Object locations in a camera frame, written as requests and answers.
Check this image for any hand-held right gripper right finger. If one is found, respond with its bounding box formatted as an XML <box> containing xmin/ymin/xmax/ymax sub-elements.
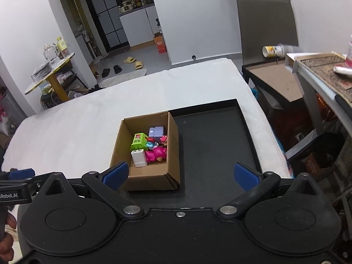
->
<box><xmin>217</xmin><ymin>161</ymin><xmax>323</xmax><ymax>218</ymax></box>

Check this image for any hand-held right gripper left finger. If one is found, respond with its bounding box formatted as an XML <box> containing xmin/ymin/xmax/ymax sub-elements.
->
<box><xmin>35</xmin><ymin>161</ymin><xmax>145</xmax><ymax>218</ymax></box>

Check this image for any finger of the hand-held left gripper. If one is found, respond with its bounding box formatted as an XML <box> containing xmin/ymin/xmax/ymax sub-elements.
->
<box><xmin>0</xmin><ymin>168</ymin><xmax>36</xmax><ymax>182</ymax></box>
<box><xmin>27</xmin><ymin>172</ymin><xmax>51</xmax><ymax>191</ymax></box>

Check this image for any white charger block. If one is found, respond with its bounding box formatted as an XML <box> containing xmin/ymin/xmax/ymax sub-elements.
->
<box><xmin>131</xmin><ymin>148</ymin><xmax>148</xmax><ymax>168</ymax></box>

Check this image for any brown cardboard box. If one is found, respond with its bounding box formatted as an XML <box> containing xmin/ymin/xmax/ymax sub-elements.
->
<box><xmin>109</xmin><ymin>111</ymin><xmax>181</xmax><ymax>192</ymax></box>

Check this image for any green toy box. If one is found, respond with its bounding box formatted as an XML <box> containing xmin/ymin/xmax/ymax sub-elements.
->
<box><xmin>130</xmin><ymin>132</ymin><xmax>149</xmax><ymax>152</ymax></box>

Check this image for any magenta toy figure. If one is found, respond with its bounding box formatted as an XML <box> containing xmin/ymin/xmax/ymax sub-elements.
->
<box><xmin>145</xmin><ymin>146</ymin><xmax>168</xmax><ymax>163</ymax></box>

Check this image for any person's left hand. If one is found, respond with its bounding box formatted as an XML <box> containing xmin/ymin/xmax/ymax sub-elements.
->
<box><xmin>0</xmin><ymin>214</ymin><xmax>17</xmax><ymax>254</ymax></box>

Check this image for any white table cover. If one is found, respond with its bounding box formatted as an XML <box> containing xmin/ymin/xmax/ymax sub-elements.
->
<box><xmin>1</xmin><ymin>58</ymin><xmax>292</xmax><ymax>180</ymax></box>

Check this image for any pink bag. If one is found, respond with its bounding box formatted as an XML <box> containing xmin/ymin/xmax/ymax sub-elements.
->
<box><xmin>0</xmin><ymin>87</ymin><xmax>17</xmax><ymax>136</ymax></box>

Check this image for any white floor towel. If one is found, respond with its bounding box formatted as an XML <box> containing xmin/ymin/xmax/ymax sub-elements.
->
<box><xmin>100</xmin><ymin>68</ymin><xmax>148</xmax><ymax>89</ymax></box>

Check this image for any black tray with brown base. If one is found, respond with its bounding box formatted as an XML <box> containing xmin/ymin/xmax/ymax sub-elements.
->
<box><xmin>242</xmin><ymin>60</ymin><xmax>306</xmax><ymax>108</ymax></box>

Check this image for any stack of plastic bags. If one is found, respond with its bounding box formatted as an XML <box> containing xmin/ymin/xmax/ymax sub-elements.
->
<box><xmin>31</xmin><ymin>60</ymin><xmax>53</xmax><ymax>82</ymax></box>

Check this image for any white side table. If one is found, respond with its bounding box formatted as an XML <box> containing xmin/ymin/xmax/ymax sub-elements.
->
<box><xmin>284</xmin><ymin>52</ymin><xmax>352</xmax><ymax>134</ymax></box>

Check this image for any yellow round side table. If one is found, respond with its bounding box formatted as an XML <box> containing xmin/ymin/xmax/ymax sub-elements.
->
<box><xmin>24</xmin><ymin>52</ymin><xmax>76</xmax><ymax>103</ymax></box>

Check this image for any glass jar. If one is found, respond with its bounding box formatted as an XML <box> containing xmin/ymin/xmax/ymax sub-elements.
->
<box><xmin>42</xmin><ymin>44</ymin><xmax>60</xmax><ymax>61</ymax></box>

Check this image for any brown corrugated scratch mat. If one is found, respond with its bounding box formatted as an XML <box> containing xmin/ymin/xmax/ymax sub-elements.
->
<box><xmin>295</xmin><ymin>53</ymin><xmax>352</xmax><ymax>100</ymax></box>

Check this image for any orange cardboard box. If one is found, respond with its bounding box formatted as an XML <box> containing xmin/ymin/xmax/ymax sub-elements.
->
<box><xmin>153</xmin><ymin>33</ymin><xmax>168</xmax><ymax>54</ymax></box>

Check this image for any white tube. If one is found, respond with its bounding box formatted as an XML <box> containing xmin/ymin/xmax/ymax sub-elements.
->
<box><xmin>333</xmin><ymin>66</ymin><xmax>352</xmax><ymax>77</ymax></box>

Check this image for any white kitchen cabinet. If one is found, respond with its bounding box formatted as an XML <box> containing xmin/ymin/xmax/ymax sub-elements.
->
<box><xmin>119</xmin><ymin>4</ymin><xmax>160</xmax><ymax>47</ymax></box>

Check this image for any grey chair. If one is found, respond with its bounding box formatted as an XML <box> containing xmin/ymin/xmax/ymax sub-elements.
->
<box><xmin>237</xmin><ymin>0</ymin><xmax>299</xmax><ymax>67</ymax></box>

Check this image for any black framed sliding door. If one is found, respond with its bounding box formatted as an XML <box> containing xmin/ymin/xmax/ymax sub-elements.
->
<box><xmin>79</xmin><ymin>0</ymin><xmax>130</xmax><ymax>53</ymax></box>

